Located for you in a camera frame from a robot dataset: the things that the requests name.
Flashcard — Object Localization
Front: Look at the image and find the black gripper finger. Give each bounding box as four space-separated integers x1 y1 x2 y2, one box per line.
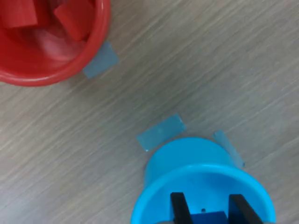
170 192 192 224
228 193 267 224

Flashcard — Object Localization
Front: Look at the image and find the blue cube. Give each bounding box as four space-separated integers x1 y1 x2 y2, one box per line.
188 210 229 224

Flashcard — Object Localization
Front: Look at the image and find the red cube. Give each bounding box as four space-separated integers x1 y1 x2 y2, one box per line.
53 0 94 42
0 0 40 29

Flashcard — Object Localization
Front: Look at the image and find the blue plastic cup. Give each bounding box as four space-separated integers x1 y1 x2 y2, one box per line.
130 137 277 224

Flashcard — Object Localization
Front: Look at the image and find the blue tape piece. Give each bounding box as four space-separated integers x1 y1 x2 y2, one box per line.
82 41 120 80
136 113 187 153
212 130 246 168

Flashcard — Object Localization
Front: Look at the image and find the red plastic cup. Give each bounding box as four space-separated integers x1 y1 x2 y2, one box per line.
0 0 112 87

